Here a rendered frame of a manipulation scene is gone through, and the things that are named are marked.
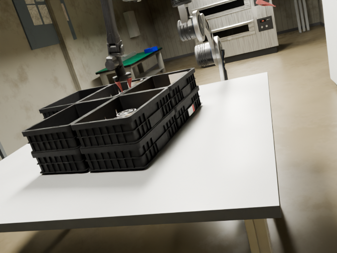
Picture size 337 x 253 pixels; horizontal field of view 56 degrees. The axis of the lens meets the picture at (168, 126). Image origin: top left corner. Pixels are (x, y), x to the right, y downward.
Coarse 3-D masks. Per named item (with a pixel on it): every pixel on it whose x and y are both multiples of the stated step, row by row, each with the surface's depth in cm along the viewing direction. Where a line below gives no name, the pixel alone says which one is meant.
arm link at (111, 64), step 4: (120, 48) 174; (108, 52) 177; (120, 52) 175; (108, 56) 172; (112, 56) 172; (116, 56) 173; (108, 60) 170; (112, 60) 170; (116, 60) 173; (108, 64) 171; (112, 64) 170; (116, 64) 172; (108, 68) 172; (112, 68) 171
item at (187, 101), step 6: (198, 90) 185; (192, 96) 175; (198, 96) 186; (186, 102) 167; (192, 102) 178; (198, 102) 184; (174, 108) 155; (180, 108) 159; (186, 108) 169; (180, 114) 160; (186, 114) 167; (192, 114) 173; (180, 120) 161; (186, 120) 165; (180, 126) 159
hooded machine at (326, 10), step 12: (324, 0) 340; (336, 0) 294; (324, 12) 349; (336, 12) 302; (336, 24) 309; (336, 36) 317; (336, 48) 325; (336, 60) 334; (336, 72) 343; (336, 84) 371
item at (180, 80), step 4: (192, 68) 182; (172, 72) 189; (188, 72) 174; (192, 72) 179; (152, 76) 196; (184, 76) 168; (188, 76) 173; (144, 80) 188; (176, 80) 161; (180, 80) 163; (184, 80) 168; (172, 84) 154; (176, 84) 158; (132, 88) 174; (156, 88) 155; (168, 88) 152; (172, 88) 153; (124, 92) 168
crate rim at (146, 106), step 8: (160, 88) 152; (120, 96) 162; (160, 96) 142; (104, 104) 152; (144, 104) 129; (152, 104) 134; (136, 112) 122; (80, 120) 135; (104, 120) 122; (112, 120) 121; (120, 120) 119; (128, 120) 118; (72, 128) 130; (80, 128) 128; (88, 128) 127
